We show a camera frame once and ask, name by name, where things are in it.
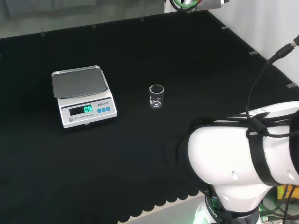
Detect small clear glass beaker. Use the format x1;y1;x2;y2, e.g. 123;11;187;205
149;85;165;110

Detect black bench cloth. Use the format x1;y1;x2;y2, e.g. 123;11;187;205
0;10;299;224

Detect electronic balance with steel pan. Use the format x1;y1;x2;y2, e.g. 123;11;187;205
51;65;118;129

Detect grey cylinder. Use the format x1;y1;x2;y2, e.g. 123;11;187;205
200;0;231;7

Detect green cable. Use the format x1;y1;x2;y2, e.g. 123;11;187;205
169;0;202;11

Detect black cable with plug connector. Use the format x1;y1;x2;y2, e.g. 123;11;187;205
245;34;299;138

